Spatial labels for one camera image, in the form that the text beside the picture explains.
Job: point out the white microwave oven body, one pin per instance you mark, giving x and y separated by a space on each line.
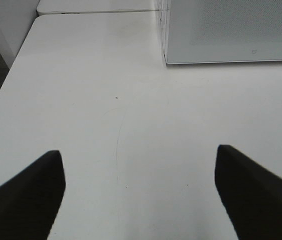
163 15

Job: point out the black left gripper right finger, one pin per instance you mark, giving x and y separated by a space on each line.
251 195

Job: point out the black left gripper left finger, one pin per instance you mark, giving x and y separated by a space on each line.
30 201

